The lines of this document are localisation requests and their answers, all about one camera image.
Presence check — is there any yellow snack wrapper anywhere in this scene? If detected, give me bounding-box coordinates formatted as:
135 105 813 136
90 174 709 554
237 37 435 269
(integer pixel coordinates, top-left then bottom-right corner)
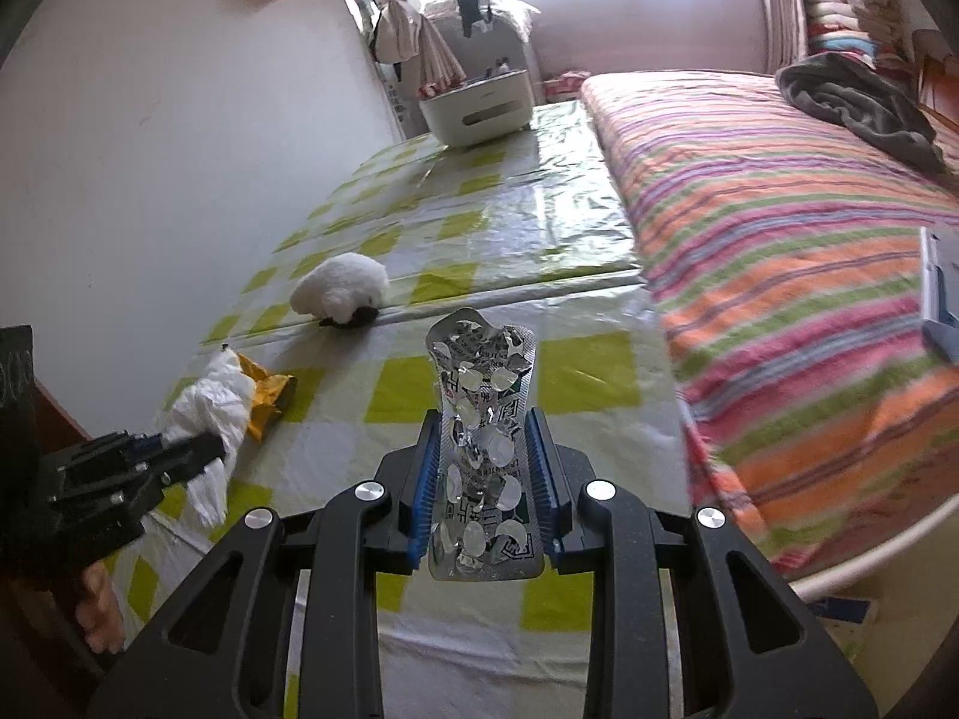
237 354 297 443

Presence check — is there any silver pill blister pack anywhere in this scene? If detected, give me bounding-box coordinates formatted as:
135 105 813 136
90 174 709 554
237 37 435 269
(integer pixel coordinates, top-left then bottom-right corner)
426 309 543 581

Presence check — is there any white fluffy plush slipper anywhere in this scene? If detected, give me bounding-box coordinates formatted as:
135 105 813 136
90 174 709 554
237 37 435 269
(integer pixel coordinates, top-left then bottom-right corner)
289 253 390 330

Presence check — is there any white plastic trash bin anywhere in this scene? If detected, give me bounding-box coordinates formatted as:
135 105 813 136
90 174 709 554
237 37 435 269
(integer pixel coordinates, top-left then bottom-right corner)
790 495 959 602

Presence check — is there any person's left hand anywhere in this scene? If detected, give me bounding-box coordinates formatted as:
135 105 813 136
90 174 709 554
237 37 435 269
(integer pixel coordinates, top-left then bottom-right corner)
76 561 125 654

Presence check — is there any striped bed sheet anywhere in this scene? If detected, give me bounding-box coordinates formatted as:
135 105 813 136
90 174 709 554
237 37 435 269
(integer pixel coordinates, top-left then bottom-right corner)
582 71 957 578

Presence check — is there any light blue folded box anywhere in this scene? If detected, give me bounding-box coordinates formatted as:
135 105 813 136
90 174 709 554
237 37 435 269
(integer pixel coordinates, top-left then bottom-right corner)
920 226 959 365

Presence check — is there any white storage basket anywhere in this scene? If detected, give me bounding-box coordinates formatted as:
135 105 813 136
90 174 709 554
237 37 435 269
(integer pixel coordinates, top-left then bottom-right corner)
420 70 535 148

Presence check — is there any dark grey crumpled blanket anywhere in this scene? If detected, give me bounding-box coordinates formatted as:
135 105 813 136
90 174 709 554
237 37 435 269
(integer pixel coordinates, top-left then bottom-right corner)
776 52 946 174

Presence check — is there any wooden headboard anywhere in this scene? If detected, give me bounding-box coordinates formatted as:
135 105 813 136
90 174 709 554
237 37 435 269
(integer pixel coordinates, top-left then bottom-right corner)
912 29 959 128

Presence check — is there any stack of folded quilts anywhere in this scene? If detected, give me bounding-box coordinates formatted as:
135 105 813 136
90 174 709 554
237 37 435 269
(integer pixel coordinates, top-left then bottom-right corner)
803 0 913 81

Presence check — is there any pink curtain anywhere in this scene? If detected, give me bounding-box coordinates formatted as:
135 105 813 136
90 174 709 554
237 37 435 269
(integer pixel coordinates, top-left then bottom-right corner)
764 0 808 75

